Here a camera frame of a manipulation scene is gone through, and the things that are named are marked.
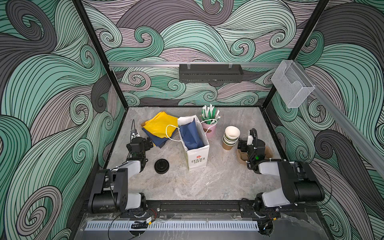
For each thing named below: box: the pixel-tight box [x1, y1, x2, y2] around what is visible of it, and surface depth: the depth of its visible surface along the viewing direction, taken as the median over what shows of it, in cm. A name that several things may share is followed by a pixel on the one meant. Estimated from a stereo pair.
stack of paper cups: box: [222, 125, 241, 151], surface depth 88 cm
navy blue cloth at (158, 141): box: [141, 127, 179, 149], surface depth 94 cm
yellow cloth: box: [143, 111, 179, 138], surface depth 108 cm
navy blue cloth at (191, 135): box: [179, 117, 205, 150], surface depth 77 cm
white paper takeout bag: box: [187, 114, 218, 171], surface depth 78 cm
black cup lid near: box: [154, 158, 170, 175], surface depth 87 cm
